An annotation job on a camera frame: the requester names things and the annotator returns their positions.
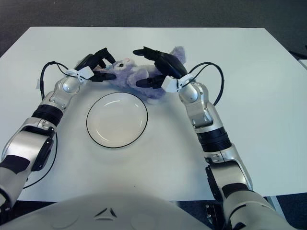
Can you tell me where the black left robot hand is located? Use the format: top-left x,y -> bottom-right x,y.
76,47 -> 117,82

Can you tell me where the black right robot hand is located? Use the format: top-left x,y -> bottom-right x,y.
132,46 -> 189,90

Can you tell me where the purple plush bunny doll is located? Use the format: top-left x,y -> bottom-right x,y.
76,46 -> 188,100

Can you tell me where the white plate black rim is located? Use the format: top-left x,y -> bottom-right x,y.
86,92 -> 148,148

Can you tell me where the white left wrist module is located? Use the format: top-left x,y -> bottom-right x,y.
64,67 -> 94,81

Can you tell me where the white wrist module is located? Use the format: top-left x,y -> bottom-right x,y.
64,67 -> 94,81
161,73 -> 194,93

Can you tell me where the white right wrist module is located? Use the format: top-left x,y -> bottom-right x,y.
161,73 -> 194,93

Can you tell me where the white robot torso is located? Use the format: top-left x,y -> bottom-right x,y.
0,191 -> 213,230

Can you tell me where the white table leg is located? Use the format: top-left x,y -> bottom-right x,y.
263,195 -> 281,211

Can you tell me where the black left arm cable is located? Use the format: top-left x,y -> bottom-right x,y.
23,61 -> 72,190

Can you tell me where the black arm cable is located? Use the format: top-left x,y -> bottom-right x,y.
23,61 -> 72,190
189,62 -> 225,106

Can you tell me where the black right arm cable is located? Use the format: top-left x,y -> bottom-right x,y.
189,62 -> 225,106

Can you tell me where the black bracket under table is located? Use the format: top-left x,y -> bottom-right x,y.
205,203 -> 225,230

